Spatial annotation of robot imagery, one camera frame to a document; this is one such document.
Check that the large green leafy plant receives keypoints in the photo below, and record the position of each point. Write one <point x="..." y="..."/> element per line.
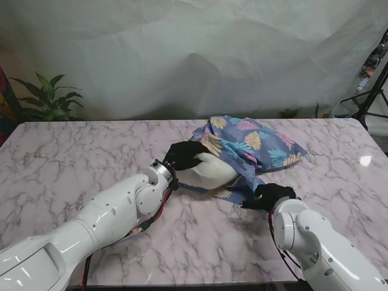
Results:
<point x="48" y="100"/>

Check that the colourful painted panel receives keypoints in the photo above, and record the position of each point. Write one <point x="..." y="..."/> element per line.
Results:
<point x="6" y="103"/>

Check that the white backdrop cloth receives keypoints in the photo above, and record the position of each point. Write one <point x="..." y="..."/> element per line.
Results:
<point x="194" y="54"/>

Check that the small green bushy plant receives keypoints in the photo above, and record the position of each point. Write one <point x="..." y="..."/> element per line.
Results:
<point x="289" y="112"/>

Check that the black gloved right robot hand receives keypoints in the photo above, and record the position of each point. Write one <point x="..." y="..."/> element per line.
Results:
<point x="271" y="197"/>

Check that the black tripod stand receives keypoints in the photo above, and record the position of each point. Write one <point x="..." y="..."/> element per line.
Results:
<point x="374" y="97"/>

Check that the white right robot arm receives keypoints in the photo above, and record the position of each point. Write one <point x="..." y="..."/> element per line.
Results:
<point x="315" y="245"/>

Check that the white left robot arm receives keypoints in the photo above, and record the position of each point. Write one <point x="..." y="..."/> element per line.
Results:
<point x="75" y="233"/>

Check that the white pillow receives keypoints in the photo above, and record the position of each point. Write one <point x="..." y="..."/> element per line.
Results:
<point x="212" y="171"/>

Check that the blue floral pillowcase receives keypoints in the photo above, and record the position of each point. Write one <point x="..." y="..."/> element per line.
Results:
<point x="251" y="145"/>

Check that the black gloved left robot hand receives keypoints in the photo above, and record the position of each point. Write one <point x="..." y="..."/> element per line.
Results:
<point x="185" y="154"/>

